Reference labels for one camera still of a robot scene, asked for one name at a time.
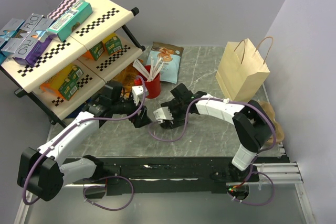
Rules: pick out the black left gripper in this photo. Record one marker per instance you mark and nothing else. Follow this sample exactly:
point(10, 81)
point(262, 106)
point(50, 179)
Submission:
point(141, 119)

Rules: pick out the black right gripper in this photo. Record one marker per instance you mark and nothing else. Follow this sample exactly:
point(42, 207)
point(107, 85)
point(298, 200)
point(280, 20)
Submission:
point(176, 121)

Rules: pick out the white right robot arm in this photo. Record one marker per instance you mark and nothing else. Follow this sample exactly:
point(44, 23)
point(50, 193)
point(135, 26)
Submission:
point(253, 126)

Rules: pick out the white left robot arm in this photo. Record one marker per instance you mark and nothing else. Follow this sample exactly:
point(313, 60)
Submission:
point(43, 172)

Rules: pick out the red cup holder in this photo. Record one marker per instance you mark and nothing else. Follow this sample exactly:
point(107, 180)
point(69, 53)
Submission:
point(153, 87)

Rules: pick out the white wrapped straws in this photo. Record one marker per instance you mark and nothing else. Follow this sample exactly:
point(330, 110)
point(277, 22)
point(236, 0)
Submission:
point(154, 68)

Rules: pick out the orange snack bag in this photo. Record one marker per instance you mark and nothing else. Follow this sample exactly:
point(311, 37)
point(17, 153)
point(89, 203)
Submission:
point(127, 77)

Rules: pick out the blue snack pouch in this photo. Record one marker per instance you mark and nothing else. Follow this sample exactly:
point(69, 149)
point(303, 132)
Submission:
point(170, 56)

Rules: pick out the orange green large box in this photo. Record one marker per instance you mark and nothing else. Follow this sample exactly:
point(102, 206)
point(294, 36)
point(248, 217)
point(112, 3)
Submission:
point(64, 83)

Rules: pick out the cream two-tier shelf rack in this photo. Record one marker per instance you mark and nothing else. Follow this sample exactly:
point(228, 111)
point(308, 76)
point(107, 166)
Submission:
point(107, 17)

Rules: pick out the brown paper bag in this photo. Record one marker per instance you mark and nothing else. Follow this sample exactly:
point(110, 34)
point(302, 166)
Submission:
point(241, 71)

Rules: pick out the brown cardboard cup carrier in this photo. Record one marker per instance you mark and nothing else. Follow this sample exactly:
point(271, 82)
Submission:
point(268, 109)

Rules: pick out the teal box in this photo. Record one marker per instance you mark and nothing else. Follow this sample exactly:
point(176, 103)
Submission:
point(62, 28)

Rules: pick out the silver purple box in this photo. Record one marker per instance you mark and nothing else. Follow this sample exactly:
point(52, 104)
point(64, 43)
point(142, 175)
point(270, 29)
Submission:
point(30, 41)

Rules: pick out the blue silver box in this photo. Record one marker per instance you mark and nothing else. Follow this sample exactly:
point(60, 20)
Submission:
point(10, 30)

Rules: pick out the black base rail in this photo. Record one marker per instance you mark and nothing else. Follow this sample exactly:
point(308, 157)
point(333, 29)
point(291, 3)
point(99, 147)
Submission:
point(166, 175)

